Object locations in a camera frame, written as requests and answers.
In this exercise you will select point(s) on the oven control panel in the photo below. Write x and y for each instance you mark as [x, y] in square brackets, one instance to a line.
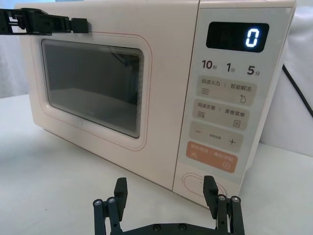
[225, 102]

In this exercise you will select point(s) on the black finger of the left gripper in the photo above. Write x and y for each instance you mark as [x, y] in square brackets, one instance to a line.
[79, 25]

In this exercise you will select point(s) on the cream microwave oven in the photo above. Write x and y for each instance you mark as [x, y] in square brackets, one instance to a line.
[166, 98]

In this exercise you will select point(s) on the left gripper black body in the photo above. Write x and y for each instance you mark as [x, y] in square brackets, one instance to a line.
[36, 23]

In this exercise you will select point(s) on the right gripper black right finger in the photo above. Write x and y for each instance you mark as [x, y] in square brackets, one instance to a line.
[210, 193]

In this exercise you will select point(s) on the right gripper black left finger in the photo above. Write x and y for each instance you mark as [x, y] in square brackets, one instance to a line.
[119, 191]

